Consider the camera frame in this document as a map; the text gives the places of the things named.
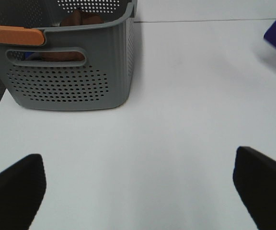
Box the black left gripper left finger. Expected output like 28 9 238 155
0 154 46 230

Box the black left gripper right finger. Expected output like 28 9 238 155
232 146 276 230

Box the grey perforated plastic basket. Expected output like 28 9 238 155
0 0 137 111

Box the brown towel in basket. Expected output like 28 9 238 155
28 9 104 61

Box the orange basket handle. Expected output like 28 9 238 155
0 25 45 46

